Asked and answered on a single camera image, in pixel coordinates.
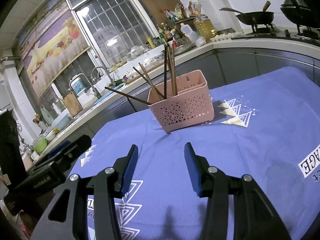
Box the pink perforated utensil basket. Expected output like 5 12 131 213
148 70 215 133

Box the black gas stove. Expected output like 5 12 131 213
232 24 319 47

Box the black chopstick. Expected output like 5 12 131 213
163 44 168 99

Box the dark chopstick out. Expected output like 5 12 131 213
105 87 151 106

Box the green plastic bowl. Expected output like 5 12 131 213
33 137 48 154

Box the wooden cutting board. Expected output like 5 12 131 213
62 92 83 117

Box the barred kitchen window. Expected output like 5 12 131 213
67 0 159 69

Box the brown wooden chopstick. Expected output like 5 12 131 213
167 46 175 96

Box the white plastic jug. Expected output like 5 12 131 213
180 23 199 43

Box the black wok with handle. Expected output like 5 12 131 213
219 1 274 25

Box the purple printed tablecloth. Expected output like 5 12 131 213
72 67 319 239

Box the egg tray on counter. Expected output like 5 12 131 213
210 33 237 42

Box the yellow cooking oil bottle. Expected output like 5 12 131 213
194 11 216 42

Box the chrome kitchen faucet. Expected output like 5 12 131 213
69 73 101 99

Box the fruit picture wall poster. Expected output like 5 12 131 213
18 0 89 97

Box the black lidded pot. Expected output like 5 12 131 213
280 0 319 29

